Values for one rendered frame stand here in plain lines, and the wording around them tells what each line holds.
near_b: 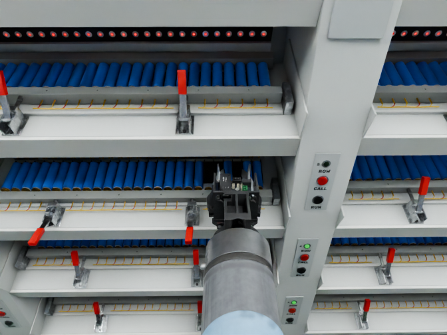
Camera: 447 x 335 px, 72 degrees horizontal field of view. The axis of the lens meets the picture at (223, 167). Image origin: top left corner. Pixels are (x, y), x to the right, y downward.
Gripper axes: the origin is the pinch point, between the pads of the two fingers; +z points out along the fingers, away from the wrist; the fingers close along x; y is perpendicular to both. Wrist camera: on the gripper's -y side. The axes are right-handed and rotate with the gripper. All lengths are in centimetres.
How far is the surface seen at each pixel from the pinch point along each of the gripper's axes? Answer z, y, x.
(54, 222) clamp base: -7.9, -4.8, 33.6
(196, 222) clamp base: -7.9, -4.8, 7.0
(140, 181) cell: 0.3, -1.2, 18.9
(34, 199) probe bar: -3.9, -2.6, 38.6
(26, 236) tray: -7.6, -8.8, 40.4
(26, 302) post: -6, -34, 51
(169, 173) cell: 1.9, -0.6, 13.1
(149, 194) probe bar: -3.1, -2.0, 16.4
